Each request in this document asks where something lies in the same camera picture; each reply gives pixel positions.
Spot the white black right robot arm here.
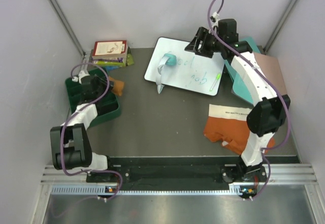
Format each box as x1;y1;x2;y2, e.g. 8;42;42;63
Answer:
184;19;290;182

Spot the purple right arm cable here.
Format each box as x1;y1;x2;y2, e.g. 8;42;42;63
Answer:
208;0;292;202

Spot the white dry-erase board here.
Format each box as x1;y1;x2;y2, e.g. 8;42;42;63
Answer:
144;37;224;96

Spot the mustard brown underwear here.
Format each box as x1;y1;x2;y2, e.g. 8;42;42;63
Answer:
109;76;125;97

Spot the green divided plastic tray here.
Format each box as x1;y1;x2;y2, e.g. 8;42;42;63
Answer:
65;69;121;127

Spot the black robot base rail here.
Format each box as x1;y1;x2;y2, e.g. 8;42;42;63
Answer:
86;156;269;191

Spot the red cover book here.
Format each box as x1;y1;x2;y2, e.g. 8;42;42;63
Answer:
92;40;128;59

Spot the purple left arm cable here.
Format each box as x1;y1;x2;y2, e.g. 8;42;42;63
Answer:
60;62;123;209

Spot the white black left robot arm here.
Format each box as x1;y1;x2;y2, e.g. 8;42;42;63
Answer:
50;72;115;182

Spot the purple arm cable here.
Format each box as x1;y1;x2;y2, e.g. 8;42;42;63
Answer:
208;0;292;202
60;62;123;209

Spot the dark teal folding board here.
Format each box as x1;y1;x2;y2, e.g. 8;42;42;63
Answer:
224;37;263;82

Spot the green whiteboard marker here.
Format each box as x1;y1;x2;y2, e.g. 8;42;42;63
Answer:
209;73;221;92

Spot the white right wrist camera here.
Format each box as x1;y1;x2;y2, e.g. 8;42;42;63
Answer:
210;12;220;33

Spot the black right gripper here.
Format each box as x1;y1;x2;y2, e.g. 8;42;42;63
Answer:
185;28;224;59

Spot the pink folding board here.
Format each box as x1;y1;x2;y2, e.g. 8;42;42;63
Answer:
254;53;287;95

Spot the orange underwear white waistband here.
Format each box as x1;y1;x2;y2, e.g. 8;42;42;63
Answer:
203;104;275;155

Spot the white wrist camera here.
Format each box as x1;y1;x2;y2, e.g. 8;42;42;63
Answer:
72;70;90;84
210;12;220;33

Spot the blue cover book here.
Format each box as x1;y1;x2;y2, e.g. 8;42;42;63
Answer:
104;66;124;72

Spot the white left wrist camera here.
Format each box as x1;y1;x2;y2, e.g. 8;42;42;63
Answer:
72;70;90;84

